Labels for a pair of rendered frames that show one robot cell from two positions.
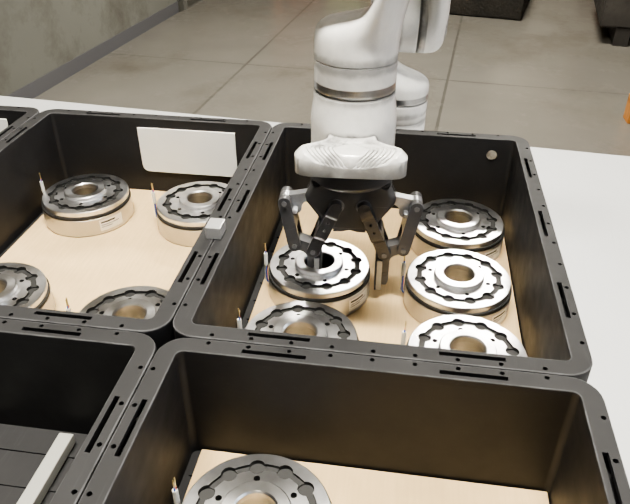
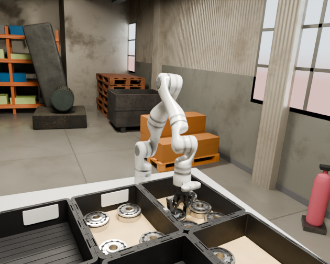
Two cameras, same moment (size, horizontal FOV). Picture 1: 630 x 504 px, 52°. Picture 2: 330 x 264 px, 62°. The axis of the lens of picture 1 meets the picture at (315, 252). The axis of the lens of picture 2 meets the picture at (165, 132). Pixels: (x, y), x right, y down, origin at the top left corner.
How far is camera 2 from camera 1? 0.77 m
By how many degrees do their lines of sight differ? 40
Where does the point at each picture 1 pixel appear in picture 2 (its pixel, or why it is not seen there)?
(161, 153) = (107, 200)
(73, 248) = (105, 234)
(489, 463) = (237, 233)
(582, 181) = not seen: hidden behind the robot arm
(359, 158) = (194, 185)
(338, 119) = (185, 178)
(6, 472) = not seen: outside the picture
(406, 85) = (148, 165)
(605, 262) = not seen: hidden behind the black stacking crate
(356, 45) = (188, 164)
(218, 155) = (123, 196)
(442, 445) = (230, 233)
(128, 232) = (113, 224)
